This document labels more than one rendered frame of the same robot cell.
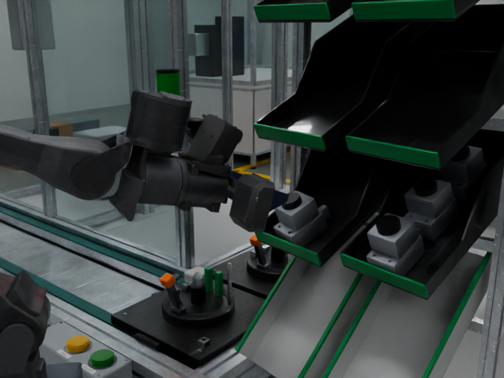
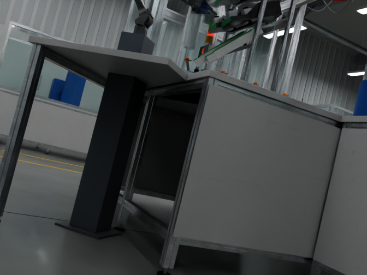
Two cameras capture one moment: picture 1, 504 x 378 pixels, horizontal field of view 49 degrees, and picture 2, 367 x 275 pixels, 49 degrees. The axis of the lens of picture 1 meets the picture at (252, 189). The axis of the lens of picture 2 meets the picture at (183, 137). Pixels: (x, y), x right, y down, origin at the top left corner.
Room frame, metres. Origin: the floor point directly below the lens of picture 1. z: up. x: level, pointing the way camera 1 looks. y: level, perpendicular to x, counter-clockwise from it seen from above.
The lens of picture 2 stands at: (-1.14, -1.01, 0.48)
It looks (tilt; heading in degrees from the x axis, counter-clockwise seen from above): 3 degrees up; 27
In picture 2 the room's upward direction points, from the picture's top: 14 degrees clockwise
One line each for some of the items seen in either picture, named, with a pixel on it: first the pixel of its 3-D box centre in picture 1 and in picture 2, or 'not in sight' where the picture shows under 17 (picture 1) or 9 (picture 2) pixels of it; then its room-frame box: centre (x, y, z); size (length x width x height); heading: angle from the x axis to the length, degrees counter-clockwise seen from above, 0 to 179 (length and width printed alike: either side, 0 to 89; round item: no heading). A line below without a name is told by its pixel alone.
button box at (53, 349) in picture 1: (79, 361); not in sight; (0.86, 0.31, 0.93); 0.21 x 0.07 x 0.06; 51
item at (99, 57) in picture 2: not in sight; (137, 77); (0.60, 0.24, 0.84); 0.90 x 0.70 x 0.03; 9
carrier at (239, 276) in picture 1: (277, 250); not in sight; (1.17, -0.06, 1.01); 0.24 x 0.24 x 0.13; 51
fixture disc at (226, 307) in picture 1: (198, 305); not in sight; (0.98, 0.10, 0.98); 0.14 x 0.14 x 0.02
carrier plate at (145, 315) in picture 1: (199, 314); not in sight; (0.98, 0.10, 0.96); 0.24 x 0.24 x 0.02; 51
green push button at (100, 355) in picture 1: (102, 360); not in sight; (0.82, 0.25, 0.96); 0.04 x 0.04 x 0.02
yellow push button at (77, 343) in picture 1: (78, 346); not in sight; (0.86, 0.31, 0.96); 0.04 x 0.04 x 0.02
